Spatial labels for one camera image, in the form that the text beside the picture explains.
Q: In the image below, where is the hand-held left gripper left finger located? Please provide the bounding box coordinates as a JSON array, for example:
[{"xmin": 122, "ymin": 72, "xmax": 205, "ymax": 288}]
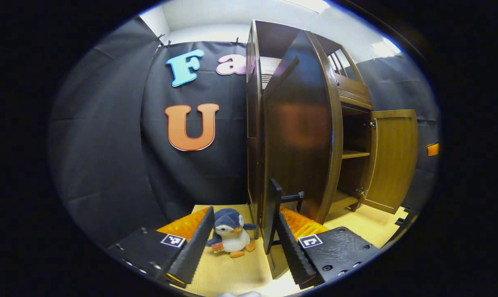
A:
[{"xmin": 108, "ymin": 206, "xmax": 215, "ymax": 288}]

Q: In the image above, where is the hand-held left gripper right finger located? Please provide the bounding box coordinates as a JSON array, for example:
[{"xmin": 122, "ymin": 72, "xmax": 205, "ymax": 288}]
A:
[{"xmin": 277, "ymin": 206, "xmax": 379, "ymax": 289}]

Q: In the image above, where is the wooden shoe cabinet door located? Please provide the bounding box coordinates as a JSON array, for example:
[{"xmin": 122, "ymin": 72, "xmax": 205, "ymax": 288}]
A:
[
  {"xmin": 361, "ymin": 109, "xmax": 418, "ymax": 214},
  {"xmin": 261, "ymin": 31, "xmax": 343, "ymax": 280}
]

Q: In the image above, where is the black door handle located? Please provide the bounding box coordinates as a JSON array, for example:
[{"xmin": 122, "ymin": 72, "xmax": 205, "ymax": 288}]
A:
[{"xmin": 263, "ymin": 179, "xmax": 305, "ymax": 255}]

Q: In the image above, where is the brown wooden shoe cabinet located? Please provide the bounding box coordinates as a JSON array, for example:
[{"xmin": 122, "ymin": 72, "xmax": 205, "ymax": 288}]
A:
[{"xmin": 246, "ymin": 19, "xmax": 418, "ymax": 280}]

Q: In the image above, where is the wooden cabinet drawer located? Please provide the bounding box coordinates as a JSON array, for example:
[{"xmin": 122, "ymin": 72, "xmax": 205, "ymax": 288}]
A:
[{"xmin": 336, "ymin": 73, "xmax": 373, "ymax": 110}]

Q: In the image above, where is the penguin plush toy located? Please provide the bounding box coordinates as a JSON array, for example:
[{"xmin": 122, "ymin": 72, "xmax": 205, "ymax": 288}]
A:
[{"xmin": 206, "ymin": 208, "xmax": 258, "ymax": 258}]

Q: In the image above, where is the ceiling light panel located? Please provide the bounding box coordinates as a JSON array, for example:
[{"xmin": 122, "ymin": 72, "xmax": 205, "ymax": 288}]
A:
[
  {"xmin": 282, "ymin": 0, "xmax": 330, "ymax": 13},
  {"xmin": 373, "ymin": 37, "xmax": 402, "ymax": 58}
]

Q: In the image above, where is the black backdrop cloth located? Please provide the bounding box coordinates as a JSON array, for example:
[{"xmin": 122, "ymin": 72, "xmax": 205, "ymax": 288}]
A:
[{"xmin": 47, "ymin": 16, "xmax": 441, "ymax": 248}]

